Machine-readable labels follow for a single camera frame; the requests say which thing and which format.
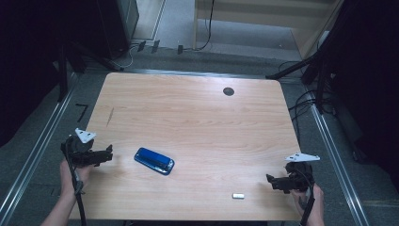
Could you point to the black power plug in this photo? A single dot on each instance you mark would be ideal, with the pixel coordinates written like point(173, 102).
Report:
point(180, 49)
point(155, 46)
point(141, 46)

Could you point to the person's left hand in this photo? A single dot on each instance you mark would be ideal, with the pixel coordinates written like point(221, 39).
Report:
point(67, 182)

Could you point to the beige wooden frame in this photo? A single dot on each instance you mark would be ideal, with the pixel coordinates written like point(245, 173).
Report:
point(266, 11)

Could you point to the metal floor rail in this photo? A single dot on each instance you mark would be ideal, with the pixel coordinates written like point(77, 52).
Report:
point(331, 147)
point(40, 147)

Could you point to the black metal stand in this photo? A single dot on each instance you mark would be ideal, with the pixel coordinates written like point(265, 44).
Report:
point(63, 78)
point(320, 88)

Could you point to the black cabinet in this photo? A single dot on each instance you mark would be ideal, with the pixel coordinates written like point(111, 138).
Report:
point(119, 25)

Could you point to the person's right hand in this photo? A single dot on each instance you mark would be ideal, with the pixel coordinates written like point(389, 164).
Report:
point(318, 204)

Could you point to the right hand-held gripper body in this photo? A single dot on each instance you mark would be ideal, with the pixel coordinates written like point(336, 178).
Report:
point(298, 179)

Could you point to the black table grommet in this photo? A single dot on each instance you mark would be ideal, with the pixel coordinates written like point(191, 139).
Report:
point(228, 91)

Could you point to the dark curtain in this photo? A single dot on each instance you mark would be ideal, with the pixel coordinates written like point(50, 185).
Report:
point(25, 62)
point(370, 78)

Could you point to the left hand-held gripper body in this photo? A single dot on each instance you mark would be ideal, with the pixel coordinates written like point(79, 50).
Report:
point(80, 152)

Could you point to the white staple strip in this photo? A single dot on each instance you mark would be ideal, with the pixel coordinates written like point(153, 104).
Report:
point(238, 196)

